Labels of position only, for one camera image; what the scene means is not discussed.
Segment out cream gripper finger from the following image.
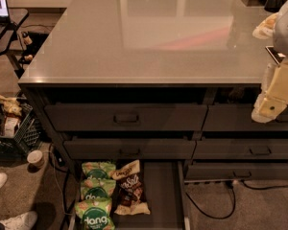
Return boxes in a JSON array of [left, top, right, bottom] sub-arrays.
[[252, 93, 272, 124], [261, 63, 276, 92]]

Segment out brown chip bag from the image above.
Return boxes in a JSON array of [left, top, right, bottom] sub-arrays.
[[112, 160, 151, 216]]

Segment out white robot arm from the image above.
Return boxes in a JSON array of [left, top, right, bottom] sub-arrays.
[[252, 0, 288, 123]]

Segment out top right drawer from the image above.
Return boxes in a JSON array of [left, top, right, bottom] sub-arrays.
[[203, 103, 288, 131]]

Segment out middle right drawer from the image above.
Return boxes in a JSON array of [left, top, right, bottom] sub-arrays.
[[193, 139, 288, 160]]

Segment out bottom right drawer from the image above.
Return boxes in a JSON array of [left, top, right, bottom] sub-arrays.
[[184, 163, 288, 180]]

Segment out open bottom left drawer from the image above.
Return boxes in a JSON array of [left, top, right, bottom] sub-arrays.
[[67, 159, 192, 230]]

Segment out green chip bag top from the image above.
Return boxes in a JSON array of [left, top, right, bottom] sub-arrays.
[[82, 162, 116, 179]]

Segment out middle left drawer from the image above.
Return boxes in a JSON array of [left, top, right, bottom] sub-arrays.
[[64, 139, 195, 159]]

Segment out green chip bag middle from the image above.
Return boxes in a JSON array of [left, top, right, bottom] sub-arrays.
[[81, 178, 116, 200]]

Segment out green dang chip bag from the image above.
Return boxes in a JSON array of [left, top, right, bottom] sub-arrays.
[[75, 197, 115, 230]]

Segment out top left drawer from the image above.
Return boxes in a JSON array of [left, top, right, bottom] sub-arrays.
[[44, 103, 207, 131]]

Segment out black white fiducial marker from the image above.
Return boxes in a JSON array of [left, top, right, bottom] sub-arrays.
[[266, 46, 285, 64]]

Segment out paper cup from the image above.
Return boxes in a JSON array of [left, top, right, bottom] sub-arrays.
[[27, 150, 44, 168]]

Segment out black plastic crate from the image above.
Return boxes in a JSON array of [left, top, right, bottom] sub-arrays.
[[0, 100, 42, 156]]

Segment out snack bags in crate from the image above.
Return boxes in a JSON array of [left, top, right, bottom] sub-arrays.
[[0, 95, 22, 137]]

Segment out white shoe lower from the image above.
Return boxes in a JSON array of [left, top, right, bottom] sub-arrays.
[[0, 211, 37, 230]]

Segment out black side desk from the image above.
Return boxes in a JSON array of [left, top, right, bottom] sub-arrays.
[[0, 9, 29, 79]]

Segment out dark cabinet frame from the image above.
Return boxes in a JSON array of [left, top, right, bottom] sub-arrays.
[[23, 83, 288, 176]]

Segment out black power cable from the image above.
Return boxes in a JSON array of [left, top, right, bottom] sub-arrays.
[[184, 179, 288, 220]]

